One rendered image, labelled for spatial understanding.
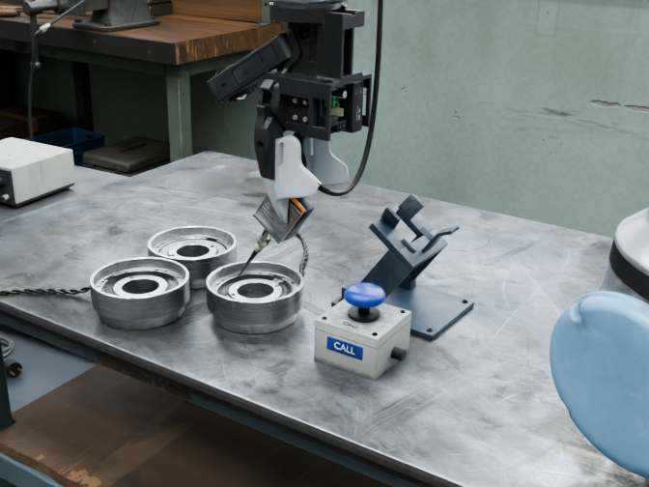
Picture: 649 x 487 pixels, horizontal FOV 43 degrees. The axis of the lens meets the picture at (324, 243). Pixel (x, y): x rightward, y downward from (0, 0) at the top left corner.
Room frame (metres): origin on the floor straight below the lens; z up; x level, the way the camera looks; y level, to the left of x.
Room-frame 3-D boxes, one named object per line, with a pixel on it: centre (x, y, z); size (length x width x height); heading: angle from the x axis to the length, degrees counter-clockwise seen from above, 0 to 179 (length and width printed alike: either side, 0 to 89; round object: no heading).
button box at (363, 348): (0.71, -0.04, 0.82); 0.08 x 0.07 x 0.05; 58
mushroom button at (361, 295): (0.72, -0.04, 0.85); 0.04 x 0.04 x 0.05
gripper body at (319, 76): (0.78, 0.01, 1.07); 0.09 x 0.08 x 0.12; 55
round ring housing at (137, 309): (0.80, 0.20, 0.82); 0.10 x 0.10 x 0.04
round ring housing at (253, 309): (0.80, 0.07, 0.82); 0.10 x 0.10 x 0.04
